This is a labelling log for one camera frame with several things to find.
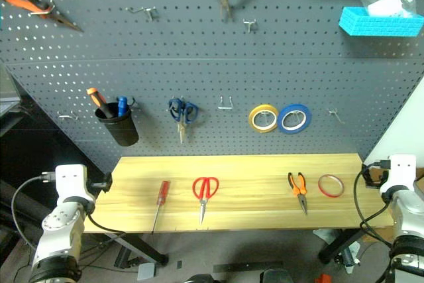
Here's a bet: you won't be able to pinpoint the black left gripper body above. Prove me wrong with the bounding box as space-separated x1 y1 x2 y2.
87 172 114 194

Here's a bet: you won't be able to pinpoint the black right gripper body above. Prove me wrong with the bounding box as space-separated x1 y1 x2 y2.
361 162 390 189

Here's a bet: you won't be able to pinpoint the grey metal pegboard wall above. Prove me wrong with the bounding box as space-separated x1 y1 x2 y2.
0 0 424 175

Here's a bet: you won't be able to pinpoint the red tape roll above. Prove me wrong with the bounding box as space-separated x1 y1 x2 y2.
317 174 345 198

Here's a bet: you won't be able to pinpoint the black cup holder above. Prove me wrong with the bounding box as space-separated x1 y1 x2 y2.
94 101 140 148

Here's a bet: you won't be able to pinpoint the small orange black pliers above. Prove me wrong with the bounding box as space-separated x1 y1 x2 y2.
287 172 309 216

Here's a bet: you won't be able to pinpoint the black table leg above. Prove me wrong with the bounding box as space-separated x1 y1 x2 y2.
99 231 169 267
317 228 369 264

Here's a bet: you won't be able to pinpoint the grey foot pedal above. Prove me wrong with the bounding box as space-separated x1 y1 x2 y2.
136 262 157 281

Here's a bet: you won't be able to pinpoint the blue tape roll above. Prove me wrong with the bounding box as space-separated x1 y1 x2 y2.
276 103 313 135

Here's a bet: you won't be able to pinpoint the yellow tape roll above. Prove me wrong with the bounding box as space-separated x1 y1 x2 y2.
248 103 279 134

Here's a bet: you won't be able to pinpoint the dark rounded shape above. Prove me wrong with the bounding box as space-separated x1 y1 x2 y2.
184 272 217 283

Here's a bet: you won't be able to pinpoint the blue plastic basket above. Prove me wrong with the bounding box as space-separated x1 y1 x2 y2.
338 6 424 38

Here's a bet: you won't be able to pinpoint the orange black long-nose pliers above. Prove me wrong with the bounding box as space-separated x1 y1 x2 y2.
0 0 85 33

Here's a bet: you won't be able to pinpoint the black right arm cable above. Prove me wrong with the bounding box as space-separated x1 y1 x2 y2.
352 159 399 251

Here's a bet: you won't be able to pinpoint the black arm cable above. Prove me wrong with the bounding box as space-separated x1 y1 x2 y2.
352 159 399 251
11 171 127 251

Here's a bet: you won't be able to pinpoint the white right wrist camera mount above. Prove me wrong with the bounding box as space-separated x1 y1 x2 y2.
378 154 418 198

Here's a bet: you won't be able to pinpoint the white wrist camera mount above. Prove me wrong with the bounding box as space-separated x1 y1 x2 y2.
378 154 418 198
54 164 97 205

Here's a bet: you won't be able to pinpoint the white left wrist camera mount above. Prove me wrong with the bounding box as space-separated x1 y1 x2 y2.
54 164 97 205

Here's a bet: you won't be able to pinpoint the red handled screwdriver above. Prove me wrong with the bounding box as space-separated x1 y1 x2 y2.
151 180 171 235

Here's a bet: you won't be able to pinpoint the blue handled screwdriver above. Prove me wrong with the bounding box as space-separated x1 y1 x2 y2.
117 96 129 118

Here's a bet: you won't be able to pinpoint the orange black handled screwdriver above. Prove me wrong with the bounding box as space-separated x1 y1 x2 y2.
86 87 115 119

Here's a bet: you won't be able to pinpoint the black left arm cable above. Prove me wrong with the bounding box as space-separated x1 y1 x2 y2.
11 171 127 251

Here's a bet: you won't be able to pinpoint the red handled scissors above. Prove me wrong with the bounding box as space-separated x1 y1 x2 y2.
192 176 220 225

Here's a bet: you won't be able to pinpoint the blue handled scissors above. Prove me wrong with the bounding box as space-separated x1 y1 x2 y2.
168 97 200 144

